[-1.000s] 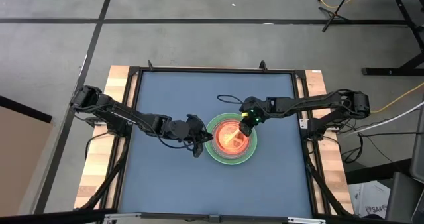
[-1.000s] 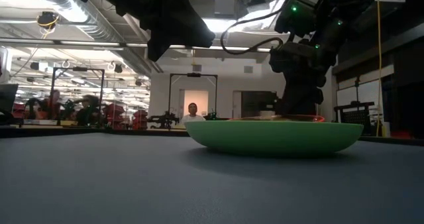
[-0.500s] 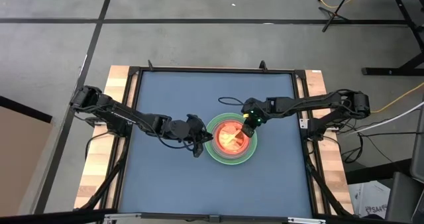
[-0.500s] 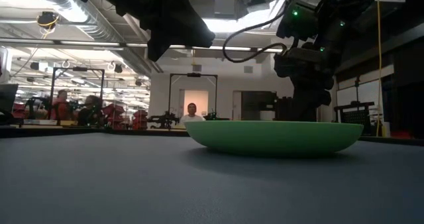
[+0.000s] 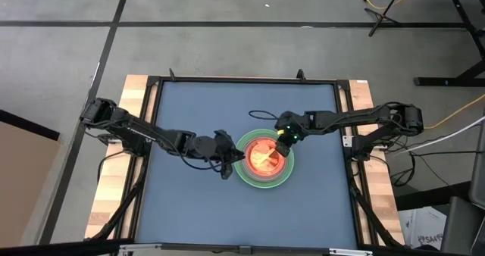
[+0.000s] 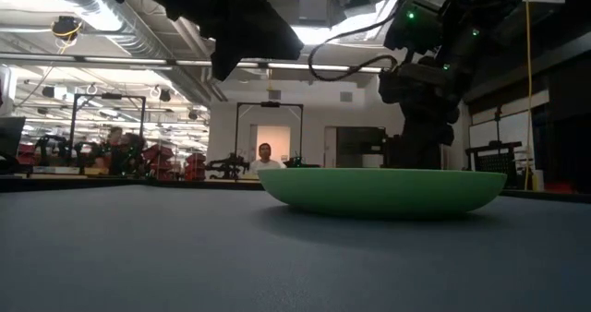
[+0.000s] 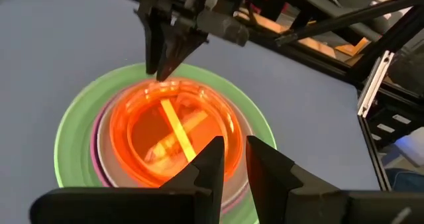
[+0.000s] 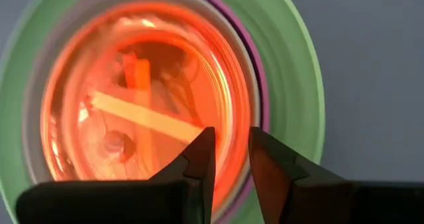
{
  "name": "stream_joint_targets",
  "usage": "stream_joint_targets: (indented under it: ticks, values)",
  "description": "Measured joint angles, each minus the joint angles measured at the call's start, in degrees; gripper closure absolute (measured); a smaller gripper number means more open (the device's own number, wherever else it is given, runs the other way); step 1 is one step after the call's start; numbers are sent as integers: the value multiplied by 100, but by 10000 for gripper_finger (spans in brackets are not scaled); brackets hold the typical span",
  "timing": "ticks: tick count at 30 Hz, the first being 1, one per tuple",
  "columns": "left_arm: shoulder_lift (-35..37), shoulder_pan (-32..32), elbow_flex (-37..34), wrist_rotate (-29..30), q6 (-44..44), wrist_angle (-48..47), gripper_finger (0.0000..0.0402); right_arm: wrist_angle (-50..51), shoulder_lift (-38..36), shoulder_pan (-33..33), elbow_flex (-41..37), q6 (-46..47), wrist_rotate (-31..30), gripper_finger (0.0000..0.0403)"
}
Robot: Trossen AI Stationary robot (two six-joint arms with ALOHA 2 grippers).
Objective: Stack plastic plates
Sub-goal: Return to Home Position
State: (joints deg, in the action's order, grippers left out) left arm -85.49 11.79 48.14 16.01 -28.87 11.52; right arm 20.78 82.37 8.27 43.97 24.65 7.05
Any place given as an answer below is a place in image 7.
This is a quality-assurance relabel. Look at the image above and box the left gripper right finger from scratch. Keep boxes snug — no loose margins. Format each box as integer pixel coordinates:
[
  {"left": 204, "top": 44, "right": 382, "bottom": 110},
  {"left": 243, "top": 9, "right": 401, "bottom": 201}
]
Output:
[{"left": 245, "top": 135, "right": 424, "bottom": 224}]

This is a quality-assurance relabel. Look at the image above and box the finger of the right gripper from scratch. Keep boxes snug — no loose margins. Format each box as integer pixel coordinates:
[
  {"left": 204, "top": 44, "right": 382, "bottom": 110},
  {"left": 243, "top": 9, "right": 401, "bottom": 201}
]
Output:
[
  {"left": 135, "top": 7, "right": 168, "bottom": 76},
  {"left": 155, "top": 20, "right": 210, "bottom": 82}
]

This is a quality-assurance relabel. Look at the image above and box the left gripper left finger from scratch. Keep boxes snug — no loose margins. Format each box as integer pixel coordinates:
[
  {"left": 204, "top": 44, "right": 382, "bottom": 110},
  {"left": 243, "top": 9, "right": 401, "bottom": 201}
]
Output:
[{"left": 29, "top": 136, "right": 226, "bottom": 224}]

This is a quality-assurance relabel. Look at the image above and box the purple plastic plate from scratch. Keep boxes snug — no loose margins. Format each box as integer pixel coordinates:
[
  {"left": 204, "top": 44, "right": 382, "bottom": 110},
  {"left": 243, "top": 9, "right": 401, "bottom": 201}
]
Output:
[{"left": 89, "top": 94, "right": 252, "bottom": 215}]

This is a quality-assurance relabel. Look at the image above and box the clear orange plastic plate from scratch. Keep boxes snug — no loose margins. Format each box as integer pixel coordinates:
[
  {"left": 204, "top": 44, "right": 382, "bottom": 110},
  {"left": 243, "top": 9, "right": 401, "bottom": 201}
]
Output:
[{"left": 108, "top": 78, "right": 245, "bottom": 188}]

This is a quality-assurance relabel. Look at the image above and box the large green plastic plate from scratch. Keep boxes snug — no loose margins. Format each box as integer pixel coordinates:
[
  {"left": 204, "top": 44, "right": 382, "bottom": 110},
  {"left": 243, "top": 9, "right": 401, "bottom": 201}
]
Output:
[{"left": 53, "top": 62, "right": 278, "bottom": 224}]

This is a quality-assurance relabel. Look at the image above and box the black aluminium table frame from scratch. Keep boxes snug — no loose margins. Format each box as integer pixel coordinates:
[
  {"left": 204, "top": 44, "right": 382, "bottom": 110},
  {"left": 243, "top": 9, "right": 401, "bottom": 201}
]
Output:
[{"left": 231, "top": 0, "right": 424, "bottom": 192}]

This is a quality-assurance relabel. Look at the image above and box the silver frame bracket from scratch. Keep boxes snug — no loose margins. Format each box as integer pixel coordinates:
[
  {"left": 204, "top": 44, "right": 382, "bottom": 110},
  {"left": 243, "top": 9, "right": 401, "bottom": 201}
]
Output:
[{"left": 356, "top": 50, "right": 396, "bottom": 119}]

